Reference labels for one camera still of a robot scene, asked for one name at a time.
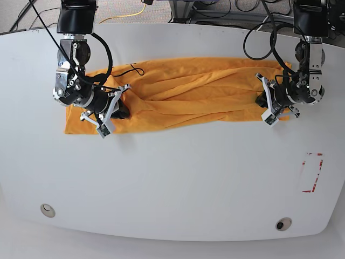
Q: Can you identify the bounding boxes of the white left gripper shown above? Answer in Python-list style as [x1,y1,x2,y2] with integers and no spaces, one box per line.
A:
[255,73,300,120]

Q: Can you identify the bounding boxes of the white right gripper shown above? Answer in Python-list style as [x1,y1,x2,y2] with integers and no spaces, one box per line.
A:
[80,84,132,129]

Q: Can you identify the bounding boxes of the orange t-shirt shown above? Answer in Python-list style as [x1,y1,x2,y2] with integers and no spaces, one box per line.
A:
[63,56,293,135]

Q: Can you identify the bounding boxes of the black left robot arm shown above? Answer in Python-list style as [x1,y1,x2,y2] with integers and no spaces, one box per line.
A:
[256,1,328,126]

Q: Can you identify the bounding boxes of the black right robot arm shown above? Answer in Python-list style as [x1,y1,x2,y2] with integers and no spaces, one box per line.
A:
[53,1,130,137]

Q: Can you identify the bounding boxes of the red tape rectangle marking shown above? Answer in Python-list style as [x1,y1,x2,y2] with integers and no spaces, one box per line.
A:
[299,153,324,193]

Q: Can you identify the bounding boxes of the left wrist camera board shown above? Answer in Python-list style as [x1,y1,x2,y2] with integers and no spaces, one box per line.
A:
[261,113,279,127]

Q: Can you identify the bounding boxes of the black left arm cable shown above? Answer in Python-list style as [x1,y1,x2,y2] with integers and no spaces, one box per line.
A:
[243,0,292,76]

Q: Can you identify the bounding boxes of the white cable on floor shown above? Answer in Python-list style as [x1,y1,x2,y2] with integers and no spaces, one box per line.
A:
[255,12,294,32]

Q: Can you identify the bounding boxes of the yellow cable on floor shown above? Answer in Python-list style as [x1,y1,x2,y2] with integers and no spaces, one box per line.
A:
[99,2,147,24]

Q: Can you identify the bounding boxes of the aluminium frame stand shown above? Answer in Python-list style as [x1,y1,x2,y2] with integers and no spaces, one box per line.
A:
[169,0,297,29]

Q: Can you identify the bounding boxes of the left table cable grommet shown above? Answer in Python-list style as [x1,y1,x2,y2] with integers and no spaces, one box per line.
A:
[40,203,56,218]

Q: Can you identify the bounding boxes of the table cable grommet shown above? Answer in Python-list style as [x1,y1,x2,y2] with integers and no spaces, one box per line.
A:
[275,217,292,231]
[40,203,56,218]

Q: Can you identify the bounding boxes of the right table cable grommet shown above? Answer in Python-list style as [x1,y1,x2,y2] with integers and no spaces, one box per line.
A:
[275,217,292,231]

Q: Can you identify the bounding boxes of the black cable on floor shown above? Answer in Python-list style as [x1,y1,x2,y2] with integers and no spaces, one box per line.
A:
[9,0,61,31]

